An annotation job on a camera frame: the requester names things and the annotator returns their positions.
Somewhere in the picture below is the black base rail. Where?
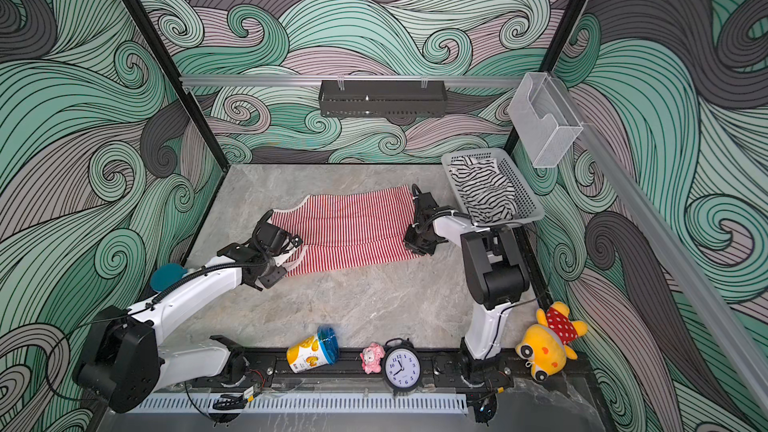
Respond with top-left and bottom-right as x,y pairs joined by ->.
192,347 -> 597,393

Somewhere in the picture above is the yellow blue snack cup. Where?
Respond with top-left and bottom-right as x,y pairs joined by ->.
286,325 -> 340,373

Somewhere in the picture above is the aluminium back wall rail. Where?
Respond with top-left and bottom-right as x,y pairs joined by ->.
179,74 -> 522,89

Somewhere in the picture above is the pink plush toy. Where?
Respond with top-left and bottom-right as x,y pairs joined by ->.
359,342 -> 386,375

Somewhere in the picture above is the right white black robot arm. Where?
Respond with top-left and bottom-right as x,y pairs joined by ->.
403,185 -> 530,386

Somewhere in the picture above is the black alarm clock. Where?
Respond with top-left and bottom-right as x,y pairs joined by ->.
382,337 -> 423,397

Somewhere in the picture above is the aluminium wall rail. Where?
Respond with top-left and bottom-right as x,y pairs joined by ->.
549,76 -> 767,412
179,74 -> 522,89

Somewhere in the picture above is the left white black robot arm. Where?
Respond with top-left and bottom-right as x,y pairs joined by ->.
72,213 -> 303,413

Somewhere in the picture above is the white slotted cable duct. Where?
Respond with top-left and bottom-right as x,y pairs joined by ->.
132,392 -> 469,415

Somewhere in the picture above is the grey plastic laundry basket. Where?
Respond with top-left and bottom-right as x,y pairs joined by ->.
441,148 -> 544,227

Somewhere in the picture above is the teal lidded white cup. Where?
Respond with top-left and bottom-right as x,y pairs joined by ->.
149,263 -> 187,293

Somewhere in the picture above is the yellow plush toy red shirt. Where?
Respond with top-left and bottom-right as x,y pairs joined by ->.
515,301 -> 589,382

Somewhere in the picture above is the red white striped tank top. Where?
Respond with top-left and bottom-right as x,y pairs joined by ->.
270,185 -> 417,277

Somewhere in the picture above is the black metal wall shelf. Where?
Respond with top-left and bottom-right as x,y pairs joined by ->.
318,80 -> 448,118

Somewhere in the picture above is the aluminium right wall rail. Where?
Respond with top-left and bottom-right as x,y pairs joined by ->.
549,76 -> 767,412

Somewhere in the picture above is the black white zebra tank top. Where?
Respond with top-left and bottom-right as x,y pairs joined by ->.
449,156 -> 518,224

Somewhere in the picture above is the clear plastic wall bin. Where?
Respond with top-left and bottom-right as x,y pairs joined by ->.
507,72 -> 583,169

